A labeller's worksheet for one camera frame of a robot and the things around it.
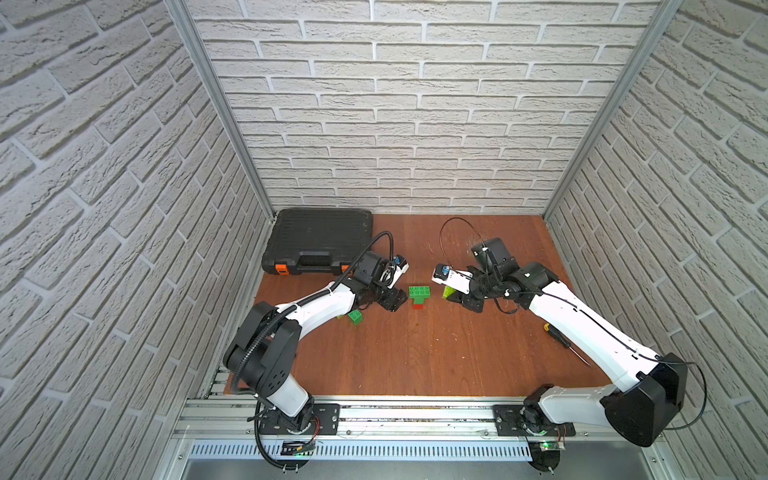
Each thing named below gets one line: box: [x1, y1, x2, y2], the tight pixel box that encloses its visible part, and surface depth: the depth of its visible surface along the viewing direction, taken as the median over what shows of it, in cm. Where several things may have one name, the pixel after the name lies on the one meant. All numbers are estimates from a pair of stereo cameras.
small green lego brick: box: [348, 309, 363, 326], surface depth 90 cm
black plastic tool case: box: [261, 208, 373, 275], surface depth 105 cm
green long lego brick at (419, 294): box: [409, 286, 431, 305], surface depth 89 cm
